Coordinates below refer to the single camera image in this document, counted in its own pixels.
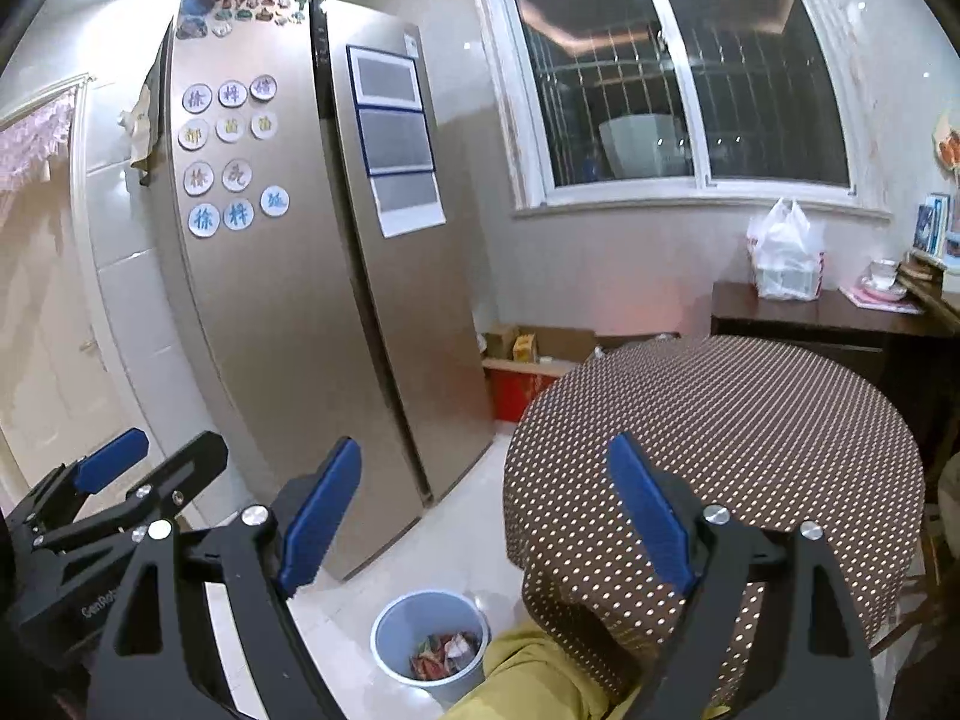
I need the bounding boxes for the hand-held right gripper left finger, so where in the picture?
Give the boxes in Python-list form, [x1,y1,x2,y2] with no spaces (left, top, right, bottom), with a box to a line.
[88,436,363,720]

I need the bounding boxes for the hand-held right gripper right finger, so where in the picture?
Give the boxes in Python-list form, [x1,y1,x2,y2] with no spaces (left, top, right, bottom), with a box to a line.
[606,431,880,720]

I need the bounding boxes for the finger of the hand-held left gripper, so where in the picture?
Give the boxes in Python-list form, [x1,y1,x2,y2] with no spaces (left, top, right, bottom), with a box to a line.
[34,431,230,554]
[4,427,149,548]

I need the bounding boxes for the light blue plastic bin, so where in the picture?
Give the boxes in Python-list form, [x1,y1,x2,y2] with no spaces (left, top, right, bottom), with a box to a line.
[371,591,493,707]

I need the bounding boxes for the polka dot round table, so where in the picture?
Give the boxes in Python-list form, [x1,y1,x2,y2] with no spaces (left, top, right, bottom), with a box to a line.
[504,335,928,713]

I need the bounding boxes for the cream door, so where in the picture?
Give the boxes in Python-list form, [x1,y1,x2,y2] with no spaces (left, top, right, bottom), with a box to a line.
[0,75,151,512]

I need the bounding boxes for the beige double-door refrigerator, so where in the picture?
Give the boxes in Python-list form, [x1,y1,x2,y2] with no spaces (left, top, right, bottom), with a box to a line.
[146,0,501,584]

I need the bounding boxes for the red cardboard box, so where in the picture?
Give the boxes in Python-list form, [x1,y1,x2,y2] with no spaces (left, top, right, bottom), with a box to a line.
[481,324,599,425]

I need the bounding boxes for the person's yellow trouser leg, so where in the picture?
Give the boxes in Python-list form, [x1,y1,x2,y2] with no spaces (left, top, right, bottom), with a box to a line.
[450,628,733,720]

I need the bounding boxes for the dark wooden side table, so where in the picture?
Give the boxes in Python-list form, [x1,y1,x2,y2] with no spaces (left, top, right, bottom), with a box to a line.
[709,281,947,407]

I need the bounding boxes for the white plastic shopping bag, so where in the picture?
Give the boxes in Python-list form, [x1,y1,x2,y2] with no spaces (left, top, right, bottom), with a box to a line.
[746,197,827,300]

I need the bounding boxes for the pink paper mat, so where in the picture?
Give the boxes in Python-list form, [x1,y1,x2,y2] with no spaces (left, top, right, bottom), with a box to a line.
[838,283,924,315]

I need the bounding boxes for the white window sill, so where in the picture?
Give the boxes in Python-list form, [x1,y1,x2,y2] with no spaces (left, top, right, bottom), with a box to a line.
[512,191,893,227]

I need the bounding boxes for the white-bordered grey sheet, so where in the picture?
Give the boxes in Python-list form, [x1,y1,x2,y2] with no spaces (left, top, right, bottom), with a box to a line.
[367,171,448,239]

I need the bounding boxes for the lace door curtain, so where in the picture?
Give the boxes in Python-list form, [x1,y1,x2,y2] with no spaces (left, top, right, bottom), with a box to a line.
[0,94,80,182]

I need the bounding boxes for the hanging cloth bags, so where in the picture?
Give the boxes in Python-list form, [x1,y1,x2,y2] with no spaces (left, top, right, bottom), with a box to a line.
[118,79,163,186]

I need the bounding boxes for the dark wooden desk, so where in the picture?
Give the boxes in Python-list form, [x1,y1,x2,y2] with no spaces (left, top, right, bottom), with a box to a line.
[896,255,960,466]

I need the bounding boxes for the group of round character magnets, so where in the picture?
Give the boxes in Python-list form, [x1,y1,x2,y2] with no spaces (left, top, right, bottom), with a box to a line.
[178,73,290,239]

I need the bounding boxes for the white container outside window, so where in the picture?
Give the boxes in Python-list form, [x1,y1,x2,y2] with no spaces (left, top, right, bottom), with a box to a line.
[598,112,692,180]

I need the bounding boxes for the blue-bordered grey sheet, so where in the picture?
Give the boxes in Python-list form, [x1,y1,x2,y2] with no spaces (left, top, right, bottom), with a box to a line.
[346,45,423,110]
[356,106,437,178]

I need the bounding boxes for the row of books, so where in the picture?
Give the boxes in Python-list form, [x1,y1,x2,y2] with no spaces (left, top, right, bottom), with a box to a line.
[911,193,960,275]

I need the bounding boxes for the white-framed sliding window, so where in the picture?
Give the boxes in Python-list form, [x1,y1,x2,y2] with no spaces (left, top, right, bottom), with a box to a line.
[472,0,861,208]

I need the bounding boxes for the cluster of souvenir fridge magnets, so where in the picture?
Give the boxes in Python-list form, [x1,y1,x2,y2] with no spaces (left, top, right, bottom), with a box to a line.
[174,0,311,41]

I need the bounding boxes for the orange bear wall decoration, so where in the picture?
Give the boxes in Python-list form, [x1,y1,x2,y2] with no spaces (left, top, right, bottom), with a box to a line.
[932,111,960,170]

